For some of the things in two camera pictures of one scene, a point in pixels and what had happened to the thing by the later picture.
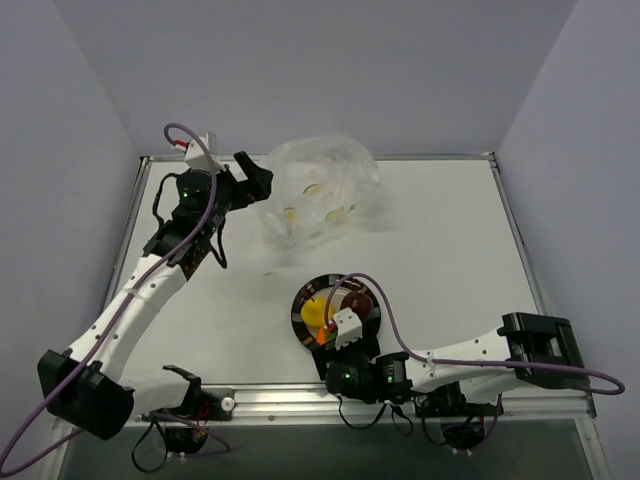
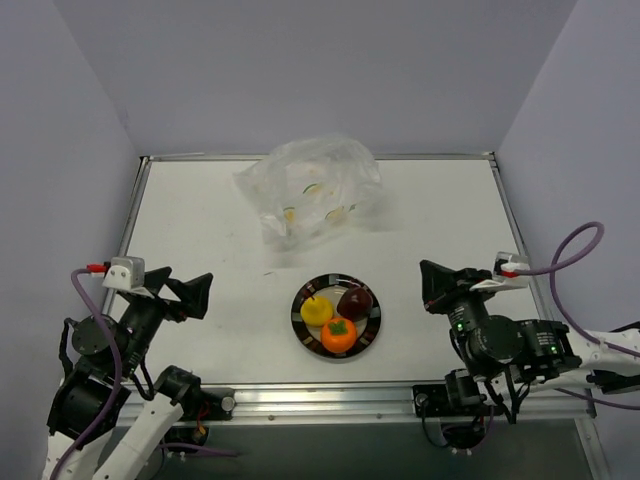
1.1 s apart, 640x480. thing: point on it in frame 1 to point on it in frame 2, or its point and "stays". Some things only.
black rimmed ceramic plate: x=320 y=289 stays
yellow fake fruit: x=313 y=311 stays
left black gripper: x=240 y=185 to x=163 y=298
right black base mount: x=448 y=401 stays
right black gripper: x=326 y=354 to x=455 y=293
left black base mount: x=199 y=405 stays
